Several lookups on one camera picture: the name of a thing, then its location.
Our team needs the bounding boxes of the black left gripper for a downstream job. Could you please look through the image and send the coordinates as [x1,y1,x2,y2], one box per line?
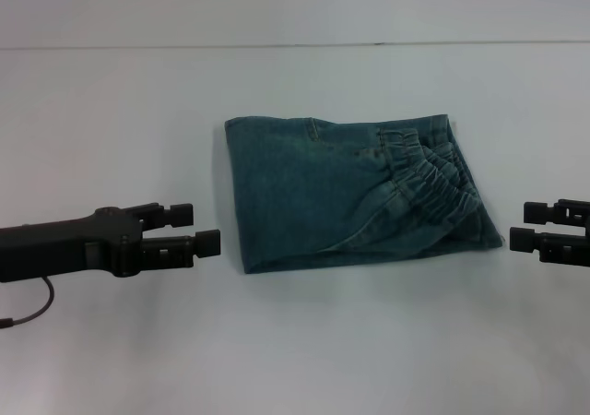
[0,201,222,284]

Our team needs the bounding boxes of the blue denim shorts with embroidery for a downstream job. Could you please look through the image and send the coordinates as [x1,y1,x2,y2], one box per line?
[224,113,504,275]

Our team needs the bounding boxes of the thin dark gripper cable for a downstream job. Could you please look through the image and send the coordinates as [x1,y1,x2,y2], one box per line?
[0,273,56,330]

